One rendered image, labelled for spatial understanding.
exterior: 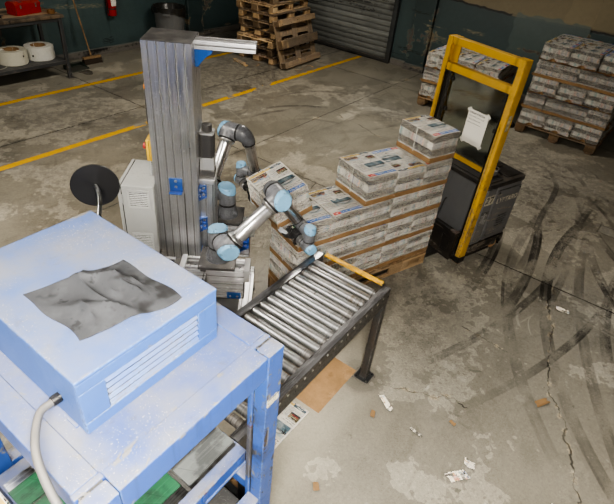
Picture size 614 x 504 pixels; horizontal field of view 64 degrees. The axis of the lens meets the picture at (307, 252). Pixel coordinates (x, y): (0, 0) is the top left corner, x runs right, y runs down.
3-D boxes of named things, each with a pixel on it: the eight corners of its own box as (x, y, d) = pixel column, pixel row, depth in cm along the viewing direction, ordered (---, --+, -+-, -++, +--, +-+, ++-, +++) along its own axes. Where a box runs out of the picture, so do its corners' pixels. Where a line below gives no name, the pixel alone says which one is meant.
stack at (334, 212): (266, 286, 411) (271, 200, 361) (373, 248, 468) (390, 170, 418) (291, 314, 386) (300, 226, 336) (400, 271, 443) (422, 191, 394)
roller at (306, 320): (270, 298, 287) (271, 292, 285) (336, 338, 267) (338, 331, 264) (265, 303, 284) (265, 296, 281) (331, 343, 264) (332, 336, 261)
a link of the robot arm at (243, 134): (256, 124, 331) (266, 173, 373) (242, 120, 334) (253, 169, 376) (248, 136, 326) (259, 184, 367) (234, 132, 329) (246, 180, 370)
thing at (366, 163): (338, 158, 376) (338, 156, 375) (367, 151, 390) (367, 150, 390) (369, 179, 353) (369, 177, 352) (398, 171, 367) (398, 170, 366)
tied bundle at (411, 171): (363, 177, 404) (367, 151, 390) (390, 170, 418) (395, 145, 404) (392, 199, 379) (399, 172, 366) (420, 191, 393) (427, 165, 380)
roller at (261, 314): (255, 310, 279) (256, 303, 276) (323, 351, 258) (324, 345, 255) (249, 314, 275) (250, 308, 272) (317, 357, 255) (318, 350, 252)
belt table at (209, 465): (146, 381, 239) (144, 368, 233) (246, 462, 210) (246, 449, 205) (0, 491, 192) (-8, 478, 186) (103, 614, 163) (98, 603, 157)
